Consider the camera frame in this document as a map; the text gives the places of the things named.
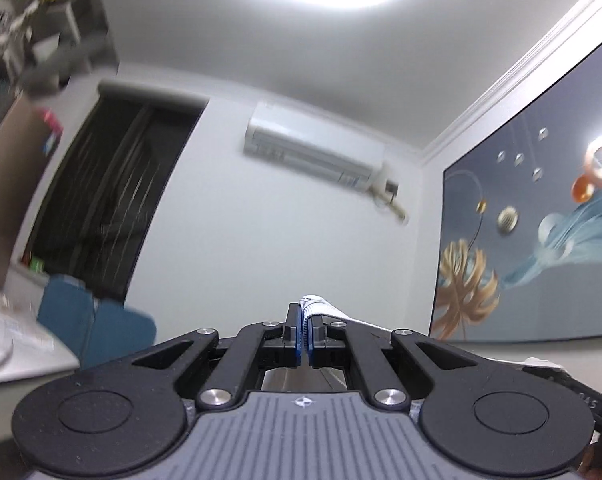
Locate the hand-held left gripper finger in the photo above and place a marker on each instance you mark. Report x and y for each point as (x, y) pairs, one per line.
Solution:
(297, 336)
(309, 340)

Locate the wall picture with leaves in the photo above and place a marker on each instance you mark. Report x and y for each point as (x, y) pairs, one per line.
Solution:
(536, 240)

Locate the brown cardboard box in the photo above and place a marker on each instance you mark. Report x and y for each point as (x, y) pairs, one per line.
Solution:
(11, 180)

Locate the air conditioner pipe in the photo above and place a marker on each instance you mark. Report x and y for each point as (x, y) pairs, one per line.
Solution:
(392, 199)

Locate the blue chair cushion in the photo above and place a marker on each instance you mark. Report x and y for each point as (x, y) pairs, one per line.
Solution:
(76, 315)

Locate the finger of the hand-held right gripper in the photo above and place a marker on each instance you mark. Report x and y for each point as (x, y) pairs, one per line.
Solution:
(566, 391)

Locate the pink packet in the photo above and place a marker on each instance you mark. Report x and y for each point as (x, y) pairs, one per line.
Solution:
(52, 122)

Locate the dark window curtain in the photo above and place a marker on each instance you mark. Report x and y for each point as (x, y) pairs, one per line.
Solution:
(106, 195)

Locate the white air conditioner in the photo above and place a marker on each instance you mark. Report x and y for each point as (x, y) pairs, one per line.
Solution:
(306, 146)

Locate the cluttered dark shelf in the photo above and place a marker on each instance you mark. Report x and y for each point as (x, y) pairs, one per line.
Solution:
(26, 25)

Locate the white garment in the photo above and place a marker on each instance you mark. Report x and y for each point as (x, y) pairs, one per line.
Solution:
(321, 306)

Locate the white table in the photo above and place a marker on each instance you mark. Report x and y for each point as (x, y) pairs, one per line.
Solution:
(41, 355)

